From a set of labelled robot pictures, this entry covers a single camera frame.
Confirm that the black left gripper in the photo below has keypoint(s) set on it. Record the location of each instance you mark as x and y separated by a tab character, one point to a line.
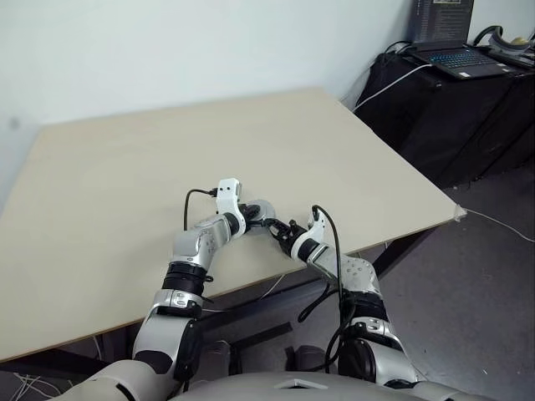
250	215

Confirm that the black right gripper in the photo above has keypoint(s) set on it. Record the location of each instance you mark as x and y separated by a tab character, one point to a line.
289	236

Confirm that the grey motor housing copper coils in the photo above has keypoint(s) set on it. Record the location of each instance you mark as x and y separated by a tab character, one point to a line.
270	216

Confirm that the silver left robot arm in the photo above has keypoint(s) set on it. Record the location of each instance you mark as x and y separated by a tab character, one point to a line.
192	246

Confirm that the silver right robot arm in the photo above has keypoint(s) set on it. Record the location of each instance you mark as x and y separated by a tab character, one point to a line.
359	271

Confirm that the dark rounded shape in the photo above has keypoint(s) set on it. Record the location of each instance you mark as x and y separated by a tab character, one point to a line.
307	357
221	359

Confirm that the silver robot torso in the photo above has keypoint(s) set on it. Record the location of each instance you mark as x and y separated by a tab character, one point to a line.
251	388

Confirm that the clear table corner guard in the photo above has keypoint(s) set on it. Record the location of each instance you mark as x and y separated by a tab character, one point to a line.
460	214

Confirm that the black cloth covered cabinet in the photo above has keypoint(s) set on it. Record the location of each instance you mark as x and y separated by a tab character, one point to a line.
460	125

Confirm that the black open laptop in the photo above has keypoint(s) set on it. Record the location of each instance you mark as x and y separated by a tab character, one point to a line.
443	21

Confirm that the grey white headset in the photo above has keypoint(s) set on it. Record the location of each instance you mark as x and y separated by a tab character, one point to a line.
501	42

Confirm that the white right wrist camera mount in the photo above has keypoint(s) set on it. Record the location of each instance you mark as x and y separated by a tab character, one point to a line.
317	227

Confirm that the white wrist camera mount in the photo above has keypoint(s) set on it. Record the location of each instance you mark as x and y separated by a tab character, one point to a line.
227	190
317	227

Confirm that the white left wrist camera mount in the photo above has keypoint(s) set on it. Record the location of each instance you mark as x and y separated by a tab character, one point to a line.
227	190

